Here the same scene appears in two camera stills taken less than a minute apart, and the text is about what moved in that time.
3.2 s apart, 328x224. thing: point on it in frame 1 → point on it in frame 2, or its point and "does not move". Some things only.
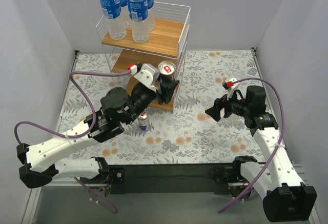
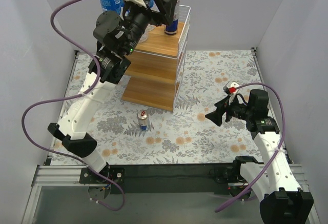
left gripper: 161,90 → 155,8
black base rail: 170,179 does not move
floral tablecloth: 186,135 does not move
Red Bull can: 143,121 does not move
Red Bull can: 166,69 → 172,28
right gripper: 226,107 does not move
